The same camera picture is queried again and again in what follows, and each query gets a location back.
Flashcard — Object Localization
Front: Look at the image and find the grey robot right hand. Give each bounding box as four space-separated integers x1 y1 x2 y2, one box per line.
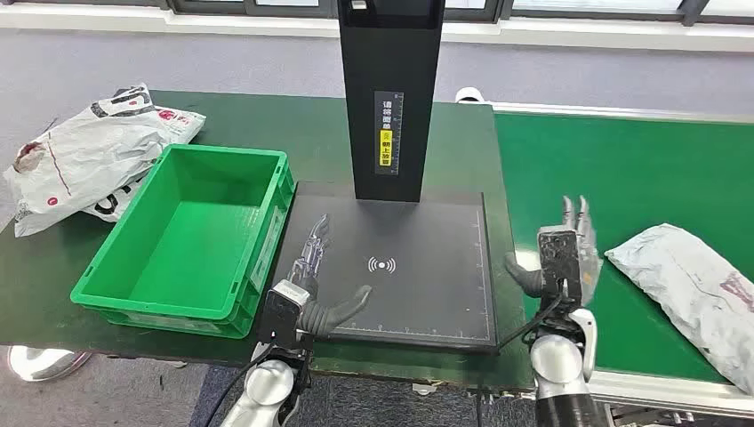
504 195 604 309

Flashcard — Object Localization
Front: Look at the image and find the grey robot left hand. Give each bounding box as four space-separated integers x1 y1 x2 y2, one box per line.
287 213 374 340

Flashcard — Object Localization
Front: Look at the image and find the grey plastic mailer parcel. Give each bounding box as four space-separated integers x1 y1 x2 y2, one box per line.
605 222 754 395

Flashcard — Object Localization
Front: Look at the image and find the green conveyor belt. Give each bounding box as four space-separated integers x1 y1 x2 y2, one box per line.
493 111 754 384

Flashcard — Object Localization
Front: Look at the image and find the black inbound scanner machine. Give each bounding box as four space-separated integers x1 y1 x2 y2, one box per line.
271 0 500 355

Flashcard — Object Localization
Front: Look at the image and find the dark blue floor mat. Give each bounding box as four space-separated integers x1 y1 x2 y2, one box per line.
188 365 614 427

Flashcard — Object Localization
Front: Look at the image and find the green plastic crate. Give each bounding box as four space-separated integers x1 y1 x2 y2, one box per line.
70 142 296 341

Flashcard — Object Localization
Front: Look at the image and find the dark green table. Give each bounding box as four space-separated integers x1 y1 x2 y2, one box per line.
0 89 534 393

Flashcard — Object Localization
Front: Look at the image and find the black yellow ruler label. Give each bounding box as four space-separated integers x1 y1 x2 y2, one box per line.
373 90 405 177

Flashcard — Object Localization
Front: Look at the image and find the white bag with black print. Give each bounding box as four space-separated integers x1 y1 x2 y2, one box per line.
82 82 207 224

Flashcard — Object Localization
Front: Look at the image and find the chrome round base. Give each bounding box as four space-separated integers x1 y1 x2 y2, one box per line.
6 346 94 383

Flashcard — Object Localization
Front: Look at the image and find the crumpled white red-line bag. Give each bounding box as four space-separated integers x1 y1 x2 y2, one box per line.
3 109 172 238

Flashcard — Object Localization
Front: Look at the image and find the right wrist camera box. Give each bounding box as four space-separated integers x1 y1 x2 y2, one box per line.
537 226 582 308

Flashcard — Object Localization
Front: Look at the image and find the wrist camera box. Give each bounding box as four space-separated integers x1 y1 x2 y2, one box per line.
258 280 311 350
537 226 582 308

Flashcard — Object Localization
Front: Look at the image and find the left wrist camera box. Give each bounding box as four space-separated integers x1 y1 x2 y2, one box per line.
258 280 311 350

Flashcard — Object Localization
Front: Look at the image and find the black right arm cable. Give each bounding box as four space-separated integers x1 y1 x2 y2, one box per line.
476 291 566 427

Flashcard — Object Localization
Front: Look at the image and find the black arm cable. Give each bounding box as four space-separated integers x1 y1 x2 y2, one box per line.
476 291 566 427
202 342 278 427

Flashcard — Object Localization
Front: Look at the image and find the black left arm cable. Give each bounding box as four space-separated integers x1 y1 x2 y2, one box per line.
202 342 278 427

